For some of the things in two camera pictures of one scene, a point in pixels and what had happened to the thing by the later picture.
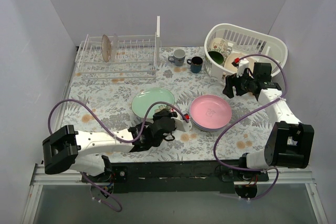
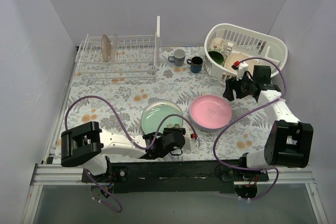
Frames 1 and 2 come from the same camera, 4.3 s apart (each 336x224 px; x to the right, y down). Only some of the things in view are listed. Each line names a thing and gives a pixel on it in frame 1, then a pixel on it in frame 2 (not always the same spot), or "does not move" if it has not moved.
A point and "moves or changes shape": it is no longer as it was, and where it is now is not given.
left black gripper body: [163, 115] -> [175, 131]
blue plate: [207, 129] does not move
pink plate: [210, 112] does not move
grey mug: [179, 56] does not move
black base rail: [175, 176] does not move
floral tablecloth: [223, 128] does not move
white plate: [179, 107] -> [163, 102]
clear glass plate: [106, 48] does not move
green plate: [142, 99] moves or changes shape
